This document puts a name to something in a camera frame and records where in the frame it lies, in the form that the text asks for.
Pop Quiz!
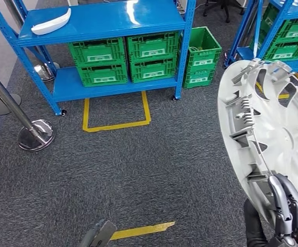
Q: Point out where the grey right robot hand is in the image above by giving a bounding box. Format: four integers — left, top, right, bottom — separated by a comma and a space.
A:
243, 173, 298, 247

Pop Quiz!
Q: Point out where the grey plastic wheel hubcap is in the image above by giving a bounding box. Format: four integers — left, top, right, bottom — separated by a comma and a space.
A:
217, 58, 298, 227

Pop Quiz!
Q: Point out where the white plastic trim part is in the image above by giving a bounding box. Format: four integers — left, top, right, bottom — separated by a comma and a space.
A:
31, 7, 72, 36

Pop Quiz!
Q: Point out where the yellow floor tape strip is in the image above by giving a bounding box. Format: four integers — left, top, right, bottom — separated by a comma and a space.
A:
110, 221, 176, 241

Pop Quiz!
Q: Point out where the black office chair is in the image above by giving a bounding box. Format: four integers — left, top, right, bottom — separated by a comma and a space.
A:
203, 0, 244, 24

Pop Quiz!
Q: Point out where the chrome stanchion post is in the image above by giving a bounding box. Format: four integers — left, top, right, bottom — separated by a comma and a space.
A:
0, 61, 56, 152
2, 0, 60, 82

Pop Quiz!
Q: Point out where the black stanchion post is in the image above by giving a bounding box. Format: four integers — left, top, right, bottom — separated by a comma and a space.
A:
0, 94, 22, 116

